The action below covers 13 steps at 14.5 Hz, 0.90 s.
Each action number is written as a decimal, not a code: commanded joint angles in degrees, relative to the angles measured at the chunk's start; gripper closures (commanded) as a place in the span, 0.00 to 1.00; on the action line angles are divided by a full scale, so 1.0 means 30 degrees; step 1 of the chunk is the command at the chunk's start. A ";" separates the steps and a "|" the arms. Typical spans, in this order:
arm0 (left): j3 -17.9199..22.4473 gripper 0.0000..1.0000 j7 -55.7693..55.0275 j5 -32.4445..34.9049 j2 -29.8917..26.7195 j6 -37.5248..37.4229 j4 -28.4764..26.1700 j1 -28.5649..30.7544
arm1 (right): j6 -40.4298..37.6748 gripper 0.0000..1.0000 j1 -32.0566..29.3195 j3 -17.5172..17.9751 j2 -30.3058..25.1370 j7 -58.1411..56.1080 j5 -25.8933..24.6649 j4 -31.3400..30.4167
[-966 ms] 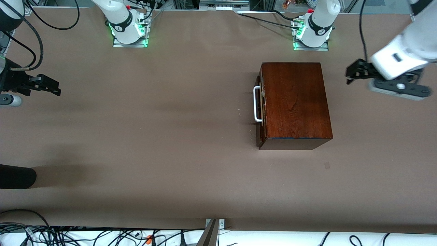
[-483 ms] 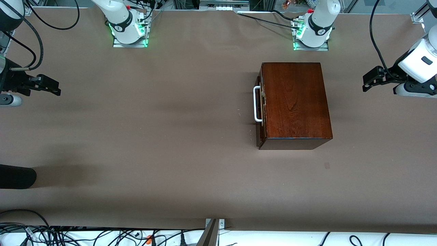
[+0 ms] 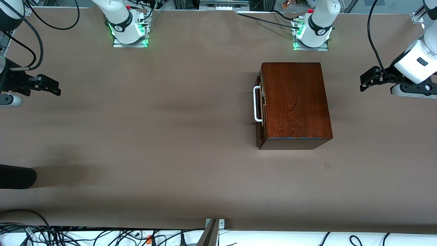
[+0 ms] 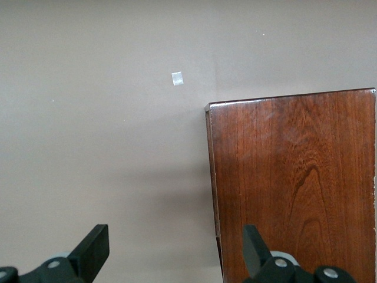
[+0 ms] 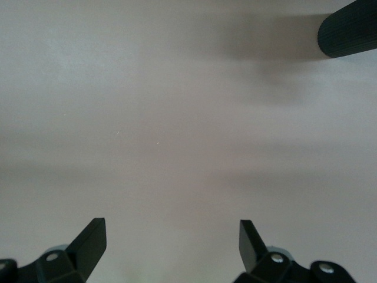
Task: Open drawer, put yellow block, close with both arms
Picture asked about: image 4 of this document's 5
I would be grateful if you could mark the small clear tape patch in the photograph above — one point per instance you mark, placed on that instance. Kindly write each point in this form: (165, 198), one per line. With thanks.
(178, 79)

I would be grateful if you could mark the dark brown wooden cabinet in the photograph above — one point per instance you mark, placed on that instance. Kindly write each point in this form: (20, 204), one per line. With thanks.
(294, 191)

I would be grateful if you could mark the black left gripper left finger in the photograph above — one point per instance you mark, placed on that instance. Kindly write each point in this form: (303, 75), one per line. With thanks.
(88, 259)

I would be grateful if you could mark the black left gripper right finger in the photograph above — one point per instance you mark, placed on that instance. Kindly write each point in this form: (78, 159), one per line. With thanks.
(259, 265)

